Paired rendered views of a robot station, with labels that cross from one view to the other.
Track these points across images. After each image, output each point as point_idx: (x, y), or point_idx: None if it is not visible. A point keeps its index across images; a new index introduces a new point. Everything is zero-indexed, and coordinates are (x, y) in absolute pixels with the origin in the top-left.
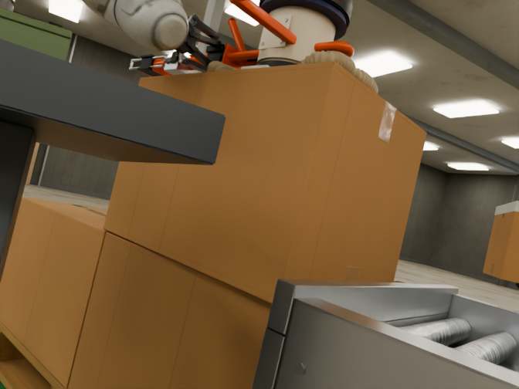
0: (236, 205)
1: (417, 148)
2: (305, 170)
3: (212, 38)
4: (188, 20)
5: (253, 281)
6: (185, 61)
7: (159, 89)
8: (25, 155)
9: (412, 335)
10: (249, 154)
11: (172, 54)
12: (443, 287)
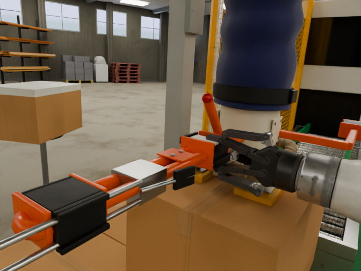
0: (311, 249)
1: None
2: (323, 211)
3: (226, 136)
4: (272, 143)
5: (310, 264)
6: None
7: (293, 239)
8: None
9: (347, 230)
10: (316, 223)
11: (179, 175)
12: None
